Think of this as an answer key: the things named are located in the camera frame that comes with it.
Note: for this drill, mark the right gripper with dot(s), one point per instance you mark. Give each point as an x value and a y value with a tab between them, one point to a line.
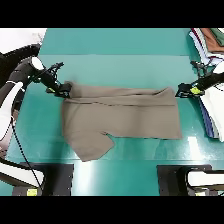
186	90

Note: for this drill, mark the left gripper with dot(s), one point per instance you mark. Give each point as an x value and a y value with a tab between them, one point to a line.
62	90

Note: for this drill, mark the brown T-shirt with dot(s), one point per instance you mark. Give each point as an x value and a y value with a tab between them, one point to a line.
126	115

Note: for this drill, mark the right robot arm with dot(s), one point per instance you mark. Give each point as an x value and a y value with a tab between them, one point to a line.
213	79

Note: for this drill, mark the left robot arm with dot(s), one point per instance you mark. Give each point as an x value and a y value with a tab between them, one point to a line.
10	100

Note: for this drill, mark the white garment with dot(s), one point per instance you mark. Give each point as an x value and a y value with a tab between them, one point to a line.
215	110

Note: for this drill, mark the blue garment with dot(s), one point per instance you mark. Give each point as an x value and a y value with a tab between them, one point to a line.
207	121

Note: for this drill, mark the heap of clothes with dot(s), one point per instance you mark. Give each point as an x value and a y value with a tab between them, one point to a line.
203	50

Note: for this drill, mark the orange-brown garment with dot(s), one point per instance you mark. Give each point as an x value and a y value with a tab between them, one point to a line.
213	41

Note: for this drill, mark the green garment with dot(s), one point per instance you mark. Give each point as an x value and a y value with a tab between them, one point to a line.
220	34

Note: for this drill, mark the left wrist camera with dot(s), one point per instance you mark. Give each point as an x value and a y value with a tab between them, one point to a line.
53	69

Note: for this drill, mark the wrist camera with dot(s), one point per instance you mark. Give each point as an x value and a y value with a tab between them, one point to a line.
53	69
201	68

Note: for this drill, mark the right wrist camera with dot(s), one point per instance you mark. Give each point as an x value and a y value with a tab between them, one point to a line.
201	68

